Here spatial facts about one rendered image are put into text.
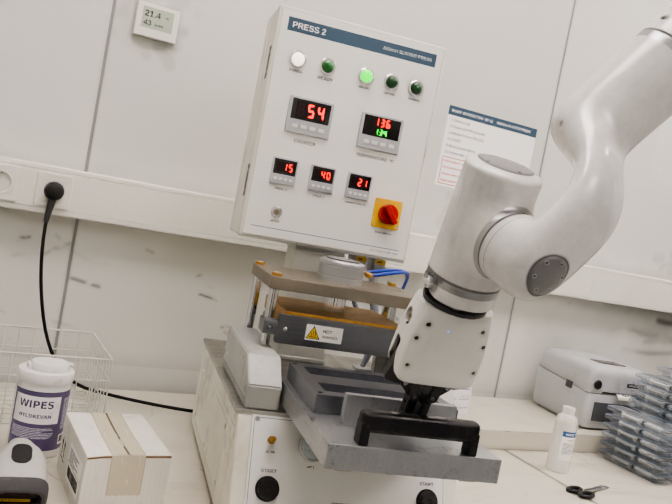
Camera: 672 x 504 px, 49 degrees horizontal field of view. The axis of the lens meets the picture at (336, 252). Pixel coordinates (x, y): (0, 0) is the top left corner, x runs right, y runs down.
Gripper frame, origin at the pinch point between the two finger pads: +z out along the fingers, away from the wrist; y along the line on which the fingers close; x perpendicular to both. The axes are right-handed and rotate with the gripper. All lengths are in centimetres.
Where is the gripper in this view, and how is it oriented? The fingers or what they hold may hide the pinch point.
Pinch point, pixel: (413, 409)
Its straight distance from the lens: 91.9
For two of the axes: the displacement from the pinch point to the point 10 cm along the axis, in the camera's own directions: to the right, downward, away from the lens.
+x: -1.9, -4.3, 8.8
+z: -2.7, 8.9, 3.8
